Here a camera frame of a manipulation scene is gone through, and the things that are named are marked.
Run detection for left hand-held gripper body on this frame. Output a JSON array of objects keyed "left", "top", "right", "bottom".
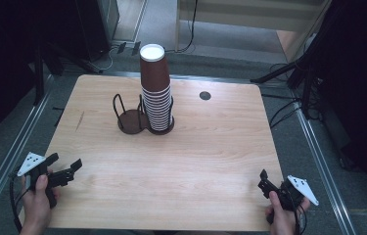
[{"left": 17, "top": 151, "right": 75, "bottom": 210}]

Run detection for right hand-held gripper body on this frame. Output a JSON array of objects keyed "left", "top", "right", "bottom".
[{"left": 257, "top": 174, "right": 320, "bottom": 212}]

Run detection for black wire cup holder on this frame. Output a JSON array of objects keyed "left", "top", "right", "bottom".
[{"left": 112, "top": 93, "right": 175, "bottom": 135}]

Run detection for stack of brown paper cups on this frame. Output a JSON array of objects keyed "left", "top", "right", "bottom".
[{"left": 139, "top": 43, "right": 174, "bottom": 132}]

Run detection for person's right hand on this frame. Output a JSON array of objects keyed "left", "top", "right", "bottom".
[{"left": 265, "top": 190, "right": 311, "bottom": 235}]

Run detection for person's left hand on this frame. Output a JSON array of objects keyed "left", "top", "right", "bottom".
[{"left": 19, "top": 174, "right": 61, "bottom": 234}]

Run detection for black metal stand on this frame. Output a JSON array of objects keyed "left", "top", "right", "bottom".
[{"left": 33, "top": 45, "right": 47, "bottom": 106}]

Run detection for black tripod stand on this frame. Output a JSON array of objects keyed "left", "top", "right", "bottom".
[{"left": 250, "top": 48, "right": 319, "bottom": 120}]

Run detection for black cabinet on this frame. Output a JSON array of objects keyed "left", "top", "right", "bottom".
[{"left": 74, "top": 0, "right": 120, "bottom": 62}]

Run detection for right hand-held gripper cable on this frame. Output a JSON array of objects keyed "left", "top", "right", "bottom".
[{"left": 288, "top": 189, "right": 307, "bottom": 235}]

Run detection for hand-held gripper cable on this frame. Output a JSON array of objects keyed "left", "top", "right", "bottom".
[
  {"left": 9, "top": 172, "right": 30, "bottom": 233},
  {"left": 288, "top": 189, "right": 307, "bottom": 235}
]

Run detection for metal floor rail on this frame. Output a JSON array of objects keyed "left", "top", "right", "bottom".
[
  {"left": 293, "top": 101, "right": 356, "bottom": 235},
  {"left": 0, "top": 74, "right": 53, "bottom": 226}
]

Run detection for left hand-held gripper cable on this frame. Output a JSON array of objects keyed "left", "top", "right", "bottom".
[{"left": 9, "top": 172, "right": 30, "bottom": 233}]

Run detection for black floor cables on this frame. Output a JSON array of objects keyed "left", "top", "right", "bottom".
[{"left": 262, "top": 63, "right": 302, "bottom": 129}]

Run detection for white floor cable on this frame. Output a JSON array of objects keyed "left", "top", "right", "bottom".
[{"left": 89, "top": 45, "right": 120, "bottom": 73}]

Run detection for hanging black cable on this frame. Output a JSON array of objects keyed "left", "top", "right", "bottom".
[{"left": 164, "top": 0, "right": 199, "bottom": 54}]

